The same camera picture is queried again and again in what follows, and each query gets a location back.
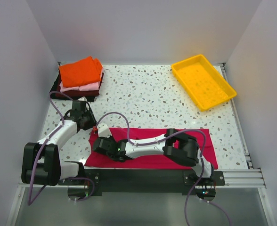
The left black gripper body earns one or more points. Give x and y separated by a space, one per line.
89 120

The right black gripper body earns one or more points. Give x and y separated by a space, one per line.
109 139

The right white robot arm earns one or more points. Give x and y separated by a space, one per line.
183 147

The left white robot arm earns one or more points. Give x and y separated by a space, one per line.
41 160

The maroon folded t shirt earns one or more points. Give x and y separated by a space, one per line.
72 94

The pink folded t shirt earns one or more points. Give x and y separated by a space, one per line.
88 87

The black folded t shirt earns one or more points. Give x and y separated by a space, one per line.
90 99

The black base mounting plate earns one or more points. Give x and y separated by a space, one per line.
78 187

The orange folded t shirt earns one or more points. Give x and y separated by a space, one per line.
83 72

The yellow plastic tray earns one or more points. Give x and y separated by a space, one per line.
202 82

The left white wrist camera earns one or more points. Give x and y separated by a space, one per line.
82 99

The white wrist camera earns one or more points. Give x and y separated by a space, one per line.
82 99
102 130

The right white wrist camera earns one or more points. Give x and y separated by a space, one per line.
102 130

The aluminium frame rail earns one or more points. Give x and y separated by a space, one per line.
245 178

